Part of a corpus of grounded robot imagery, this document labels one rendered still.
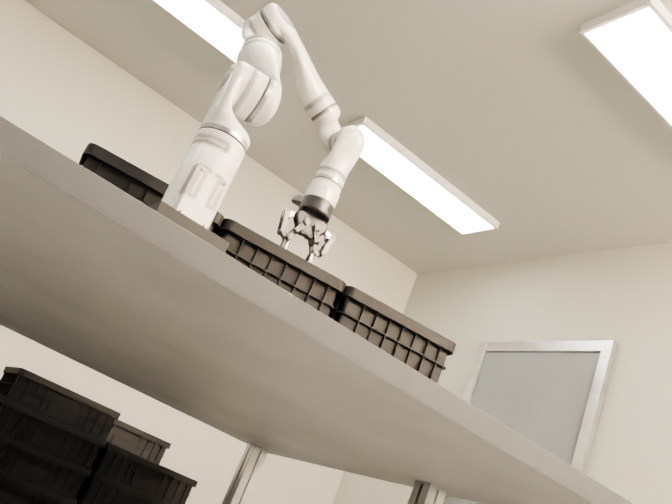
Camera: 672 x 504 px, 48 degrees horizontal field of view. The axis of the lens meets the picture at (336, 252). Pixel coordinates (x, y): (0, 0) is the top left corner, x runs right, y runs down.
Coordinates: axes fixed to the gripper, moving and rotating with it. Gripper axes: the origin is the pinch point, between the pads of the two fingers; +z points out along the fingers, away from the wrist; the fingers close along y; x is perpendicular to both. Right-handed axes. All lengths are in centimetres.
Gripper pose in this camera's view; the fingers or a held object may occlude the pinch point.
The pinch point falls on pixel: (295, 256)
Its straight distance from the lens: 166.8
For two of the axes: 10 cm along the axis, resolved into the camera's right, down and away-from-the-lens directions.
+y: 8.3, 4.8, 3.0
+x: -4.3, 2.0, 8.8
